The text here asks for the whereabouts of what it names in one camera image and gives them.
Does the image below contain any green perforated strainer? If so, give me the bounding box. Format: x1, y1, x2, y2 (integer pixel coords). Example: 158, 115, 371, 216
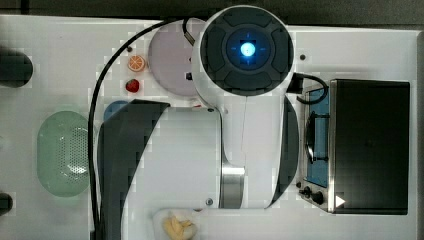
37, 111, 89, 197

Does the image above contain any black toaster oven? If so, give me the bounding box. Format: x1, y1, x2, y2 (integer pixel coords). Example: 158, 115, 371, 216
297, 79, 410, 215

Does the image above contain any lilac round plate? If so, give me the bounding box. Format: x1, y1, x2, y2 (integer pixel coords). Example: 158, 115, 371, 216
148, 20, 197, 97

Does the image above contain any red strawberry toy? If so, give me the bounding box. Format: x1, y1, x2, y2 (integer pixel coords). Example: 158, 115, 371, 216
125, 79, 140, 93

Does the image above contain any blue bowl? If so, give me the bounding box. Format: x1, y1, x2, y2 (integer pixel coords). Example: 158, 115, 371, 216
103, 100, 128, 121

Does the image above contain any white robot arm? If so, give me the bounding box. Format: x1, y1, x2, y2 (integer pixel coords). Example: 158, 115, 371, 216
94, 5, 299, 240

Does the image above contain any black cylinder post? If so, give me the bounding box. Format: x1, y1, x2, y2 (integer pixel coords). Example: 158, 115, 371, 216
0, 192, 13, 216

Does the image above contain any black cylinder cup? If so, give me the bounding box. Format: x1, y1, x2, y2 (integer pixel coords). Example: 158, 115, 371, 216
0, 48, 33, 88

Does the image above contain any yellow plush toy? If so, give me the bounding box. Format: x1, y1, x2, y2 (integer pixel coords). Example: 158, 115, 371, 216
163, 216, 197, 240

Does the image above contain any orange slice toy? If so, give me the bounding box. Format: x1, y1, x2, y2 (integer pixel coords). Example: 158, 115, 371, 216
128, 55, 146, 72

